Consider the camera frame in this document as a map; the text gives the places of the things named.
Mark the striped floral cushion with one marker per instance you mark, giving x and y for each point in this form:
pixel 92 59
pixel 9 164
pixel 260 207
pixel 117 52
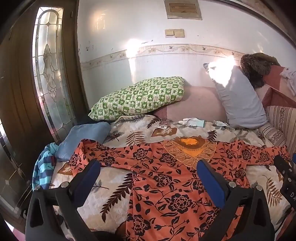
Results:
pixel 277 120

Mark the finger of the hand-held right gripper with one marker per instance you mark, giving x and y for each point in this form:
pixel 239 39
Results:
pixel 282 165

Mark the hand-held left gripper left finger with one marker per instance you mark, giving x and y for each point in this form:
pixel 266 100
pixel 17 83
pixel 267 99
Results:
pixel 93 170

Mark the arched stained glass pane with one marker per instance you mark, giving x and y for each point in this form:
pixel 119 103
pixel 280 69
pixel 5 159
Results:
pixel 53 69

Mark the pink mattress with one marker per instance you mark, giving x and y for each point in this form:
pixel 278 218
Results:
pixel 198 104

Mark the green checked pillow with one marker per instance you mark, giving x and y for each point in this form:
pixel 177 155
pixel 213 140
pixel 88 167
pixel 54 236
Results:
pixel 138 97

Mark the leaf print blanket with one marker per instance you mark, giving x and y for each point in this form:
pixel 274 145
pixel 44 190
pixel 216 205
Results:
pixel 111 185

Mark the blue folded cloth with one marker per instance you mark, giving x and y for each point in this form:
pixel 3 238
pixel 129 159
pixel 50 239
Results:
pixel 78 139

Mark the grey pillow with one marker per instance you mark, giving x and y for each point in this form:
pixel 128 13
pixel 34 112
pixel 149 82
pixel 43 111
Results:
pixel 240 102

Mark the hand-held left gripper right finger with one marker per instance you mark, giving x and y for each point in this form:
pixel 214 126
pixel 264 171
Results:
pixel 209 178

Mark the wooden door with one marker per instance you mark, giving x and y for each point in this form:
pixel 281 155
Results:
pixel 18 81

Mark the beige light switch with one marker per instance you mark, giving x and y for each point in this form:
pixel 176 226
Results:
pixel 169 33
pixel 179 33

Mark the blue striped garment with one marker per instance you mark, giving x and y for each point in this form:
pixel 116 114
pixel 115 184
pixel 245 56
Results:
pixel 41 171

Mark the white crumpled cloth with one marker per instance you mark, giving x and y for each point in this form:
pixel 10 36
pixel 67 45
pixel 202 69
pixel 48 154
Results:
pixel 289 77

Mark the brown furry cloth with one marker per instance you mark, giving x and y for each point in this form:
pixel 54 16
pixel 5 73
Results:
pixel 254 67

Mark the pink quilt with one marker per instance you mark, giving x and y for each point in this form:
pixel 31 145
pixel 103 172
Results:
pixel 277 92

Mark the orange floral dress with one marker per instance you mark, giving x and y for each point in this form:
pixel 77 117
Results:
pixel 166 185

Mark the framed wall plaque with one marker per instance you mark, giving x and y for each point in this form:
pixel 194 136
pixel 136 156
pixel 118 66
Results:
pixel 182 8

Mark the white and teal small cloth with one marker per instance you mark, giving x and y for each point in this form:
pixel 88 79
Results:
pixel 193 122

